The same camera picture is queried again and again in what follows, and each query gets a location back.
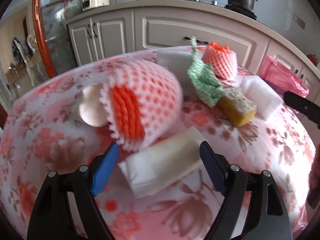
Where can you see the yellow sponge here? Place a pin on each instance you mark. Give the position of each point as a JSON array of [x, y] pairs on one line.
[[237, 110]]

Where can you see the dark patterned cloth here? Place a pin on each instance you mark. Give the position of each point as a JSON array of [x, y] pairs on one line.
[[18, 47]]

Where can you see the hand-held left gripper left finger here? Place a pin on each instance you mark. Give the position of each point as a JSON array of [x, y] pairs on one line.
[[106, 167]]

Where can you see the white foam sheet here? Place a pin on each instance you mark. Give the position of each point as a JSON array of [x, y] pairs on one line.
[[160, 167]]

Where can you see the white drawer cabinet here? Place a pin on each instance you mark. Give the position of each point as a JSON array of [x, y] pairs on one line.
[[170, 30]]

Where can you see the pink floral tablecloth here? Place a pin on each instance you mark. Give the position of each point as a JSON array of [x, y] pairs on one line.
[[262, 150]]

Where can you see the black gas stove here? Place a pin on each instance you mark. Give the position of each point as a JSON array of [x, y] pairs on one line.
[[205, 1]]

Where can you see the wooden door frame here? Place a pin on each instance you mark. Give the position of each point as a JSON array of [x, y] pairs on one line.
[[40, 30]]

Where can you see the glass sliding door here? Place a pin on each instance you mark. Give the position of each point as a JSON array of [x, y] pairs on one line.
[[57, 17]]

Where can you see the white foam block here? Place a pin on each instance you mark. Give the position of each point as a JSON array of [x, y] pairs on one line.
[[172, 57], [262, 95]]

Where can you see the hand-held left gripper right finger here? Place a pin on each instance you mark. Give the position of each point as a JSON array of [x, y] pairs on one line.
[[212, 167]]

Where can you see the pink foam fruit net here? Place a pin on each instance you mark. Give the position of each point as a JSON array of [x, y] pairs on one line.
[[222, 62], [155, 90]]

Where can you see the wall socket panel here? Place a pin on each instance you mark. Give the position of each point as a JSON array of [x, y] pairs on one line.
[[300, 22]]

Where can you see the green patterned cloth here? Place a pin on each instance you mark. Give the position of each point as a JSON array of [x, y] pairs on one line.
[[203, 82]]

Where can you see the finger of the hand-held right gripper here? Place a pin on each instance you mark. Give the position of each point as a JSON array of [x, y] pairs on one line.
[[300, 103]]

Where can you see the white bin with pink bag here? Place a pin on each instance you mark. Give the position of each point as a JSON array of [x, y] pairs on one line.
[[277, 72]]

